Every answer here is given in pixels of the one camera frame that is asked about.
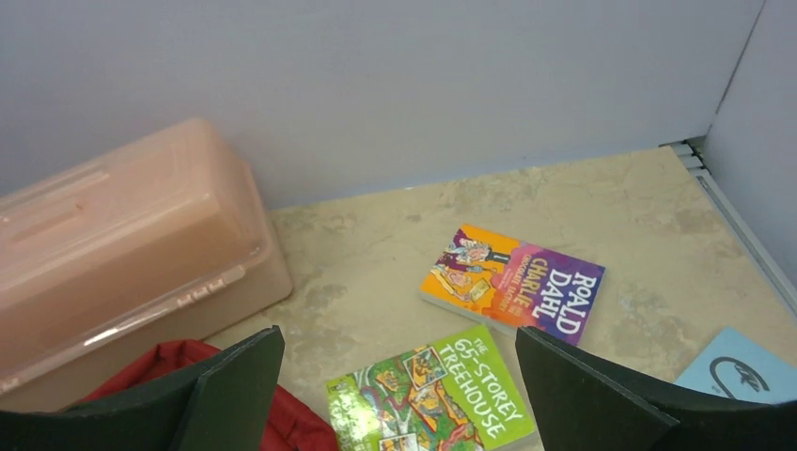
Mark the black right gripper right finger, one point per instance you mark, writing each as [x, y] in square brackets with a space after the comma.
[584, 402]

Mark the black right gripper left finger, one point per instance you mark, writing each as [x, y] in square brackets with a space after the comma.
[220, 403]

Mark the red backpack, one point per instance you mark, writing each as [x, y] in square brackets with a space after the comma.
[291, 424]

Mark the green Treehouse paperback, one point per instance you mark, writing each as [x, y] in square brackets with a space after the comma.
[452, 394]

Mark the Roald Dahl Charlie paperback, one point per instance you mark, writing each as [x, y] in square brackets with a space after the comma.
[507, 284]

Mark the light blue notebook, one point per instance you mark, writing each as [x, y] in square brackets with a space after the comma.
[735, 367]

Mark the translucent pink storage box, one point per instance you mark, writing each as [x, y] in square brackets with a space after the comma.
[163, 239]

